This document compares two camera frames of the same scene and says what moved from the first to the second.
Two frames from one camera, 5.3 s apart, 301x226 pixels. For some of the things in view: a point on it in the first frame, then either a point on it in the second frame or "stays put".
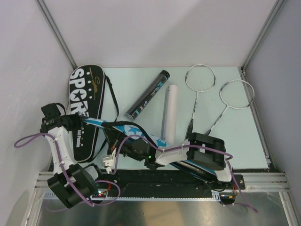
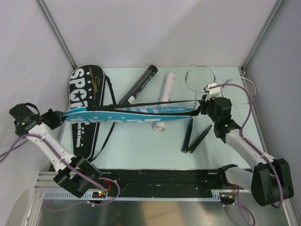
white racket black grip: x=199 y=78 stays put
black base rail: x=162 y=183 stays put
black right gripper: x=114 y=141 to x=204 y=103
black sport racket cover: x=85 y=95 stays put
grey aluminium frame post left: x=56 y=32 stays put
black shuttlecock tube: x=147 y=94 to x=139 y=85
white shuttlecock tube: x=170 y=115 to x=168 y=80
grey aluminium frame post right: x=262 y=36 stays put
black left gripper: x=79 y=120 to x=57 y=117
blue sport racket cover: x=159 y=142 to x=122 y=115
